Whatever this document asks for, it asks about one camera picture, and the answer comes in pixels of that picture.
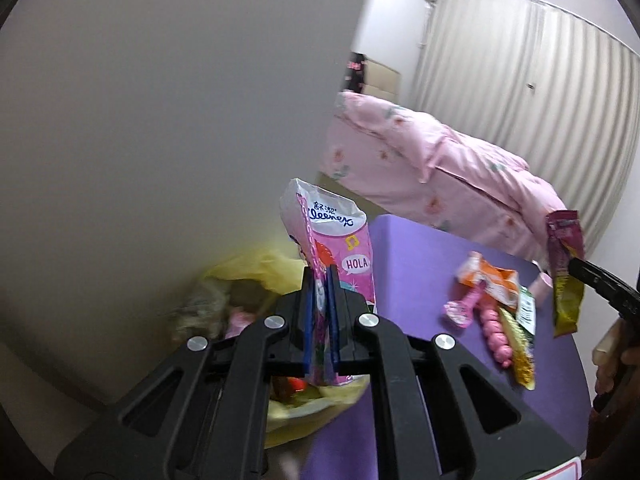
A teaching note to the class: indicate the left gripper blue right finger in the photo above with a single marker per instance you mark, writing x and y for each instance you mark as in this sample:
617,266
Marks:
331,313

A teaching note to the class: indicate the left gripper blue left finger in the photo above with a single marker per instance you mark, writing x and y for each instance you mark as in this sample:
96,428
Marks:
308,314

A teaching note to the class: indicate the pink kleenex tissue pack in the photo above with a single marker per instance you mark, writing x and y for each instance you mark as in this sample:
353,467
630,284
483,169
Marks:
329,230

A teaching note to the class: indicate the pink yellow chips bag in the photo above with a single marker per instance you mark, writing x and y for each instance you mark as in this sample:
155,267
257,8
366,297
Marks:
565,242

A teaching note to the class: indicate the green white snack wrapper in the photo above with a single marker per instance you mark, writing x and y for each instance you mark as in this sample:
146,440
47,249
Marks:
526,312

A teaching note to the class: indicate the orange snack wrapper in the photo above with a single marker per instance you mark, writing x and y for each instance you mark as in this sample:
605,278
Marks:
501,284

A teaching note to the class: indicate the gold yellow snack wrapper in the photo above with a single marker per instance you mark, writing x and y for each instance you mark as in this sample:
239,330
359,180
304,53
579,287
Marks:
522,355

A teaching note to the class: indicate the yellow trash bag bin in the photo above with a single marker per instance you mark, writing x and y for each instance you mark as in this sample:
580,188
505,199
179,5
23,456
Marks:
240,291

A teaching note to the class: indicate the person's right hand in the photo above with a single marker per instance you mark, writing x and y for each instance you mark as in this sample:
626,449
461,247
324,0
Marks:
609,353

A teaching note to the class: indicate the pink cylindrical container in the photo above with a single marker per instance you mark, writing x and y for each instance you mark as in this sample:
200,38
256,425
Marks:
541,287

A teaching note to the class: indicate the purple table mat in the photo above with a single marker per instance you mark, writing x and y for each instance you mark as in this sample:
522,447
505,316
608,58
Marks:
415,275

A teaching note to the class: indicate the pink floral duvet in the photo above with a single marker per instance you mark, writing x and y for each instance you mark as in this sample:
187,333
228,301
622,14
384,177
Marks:
412,165

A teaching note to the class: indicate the black pink pillow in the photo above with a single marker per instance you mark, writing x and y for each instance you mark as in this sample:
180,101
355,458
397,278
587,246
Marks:
356,71

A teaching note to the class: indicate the beige bed frame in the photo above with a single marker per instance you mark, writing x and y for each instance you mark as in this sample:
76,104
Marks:
382,82

